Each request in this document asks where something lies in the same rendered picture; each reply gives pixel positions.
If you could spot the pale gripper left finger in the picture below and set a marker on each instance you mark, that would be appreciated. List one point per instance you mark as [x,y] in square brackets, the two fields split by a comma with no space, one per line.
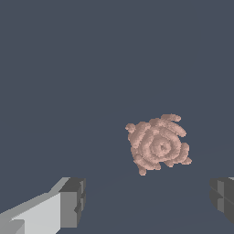
[45,210]

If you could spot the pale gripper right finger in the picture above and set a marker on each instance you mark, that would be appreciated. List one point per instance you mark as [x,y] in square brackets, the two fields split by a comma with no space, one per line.
[224,196]

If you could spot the pink spiral coiled object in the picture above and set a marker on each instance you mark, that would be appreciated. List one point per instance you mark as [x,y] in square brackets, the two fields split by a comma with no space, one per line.
[161,145]

